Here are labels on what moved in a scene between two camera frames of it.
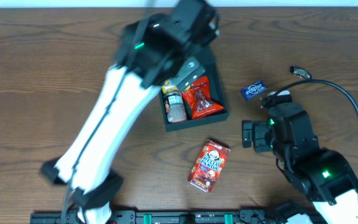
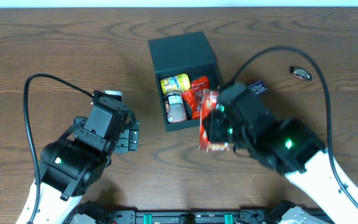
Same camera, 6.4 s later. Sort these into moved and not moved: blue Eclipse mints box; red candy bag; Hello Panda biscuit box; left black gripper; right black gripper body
Moved: left black gripper; Hello Panda biscuit box; right black gripper body
Not moved: red candy bag; blue Eclipse mints box
